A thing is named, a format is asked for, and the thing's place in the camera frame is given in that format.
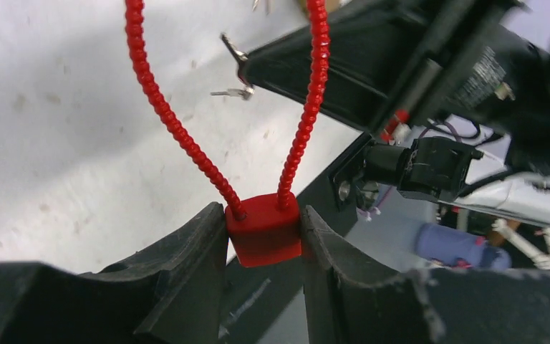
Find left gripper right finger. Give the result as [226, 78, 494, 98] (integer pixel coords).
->
[301, 207, 550, 343]

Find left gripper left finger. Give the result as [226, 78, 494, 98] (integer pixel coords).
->
[0, 203, 228, 343]

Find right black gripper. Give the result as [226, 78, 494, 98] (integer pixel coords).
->
[239, 0, 523, 136]

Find red cable padlock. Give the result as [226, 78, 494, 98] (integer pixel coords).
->
[125, 1, 330, 267]

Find red lock keys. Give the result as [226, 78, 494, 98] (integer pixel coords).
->
[210, 33, 256, 102]

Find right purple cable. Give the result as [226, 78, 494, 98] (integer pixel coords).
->
[417, 120, 463, 143]

